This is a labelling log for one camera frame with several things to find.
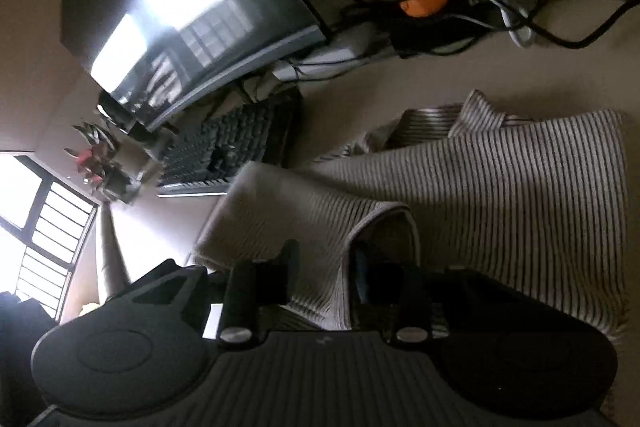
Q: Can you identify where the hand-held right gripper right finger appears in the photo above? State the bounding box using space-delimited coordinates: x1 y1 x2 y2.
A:
351 243 551 344

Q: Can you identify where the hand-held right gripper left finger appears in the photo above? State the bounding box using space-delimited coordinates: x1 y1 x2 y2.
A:
107 240 300 346

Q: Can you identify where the beige striped shirt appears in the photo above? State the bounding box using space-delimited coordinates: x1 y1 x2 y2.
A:
192 89 631 343

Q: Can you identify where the black keyboard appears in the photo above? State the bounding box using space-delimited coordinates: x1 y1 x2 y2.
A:
156 92 303 198

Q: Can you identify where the small potted plant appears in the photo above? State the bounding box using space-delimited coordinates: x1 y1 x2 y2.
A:
64 119 143 205

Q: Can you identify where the window with grille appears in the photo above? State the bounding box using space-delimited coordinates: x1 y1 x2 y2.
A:
0 152 98 323

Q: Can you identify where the white power strip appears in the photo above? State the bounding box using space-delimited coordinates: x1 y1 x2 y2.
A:
270 24 401 80

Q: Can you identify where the dark cloth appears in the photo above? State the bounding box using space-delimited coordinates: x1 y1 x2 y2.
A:
0 292 57 427

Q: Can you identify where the curved computer monitor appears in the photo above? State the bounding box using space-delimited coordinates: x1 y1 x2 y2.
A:
60 0 328 142

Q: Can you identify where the long black cable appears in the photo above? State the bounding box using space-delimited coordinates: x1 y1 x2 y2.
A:
295 0 640 55

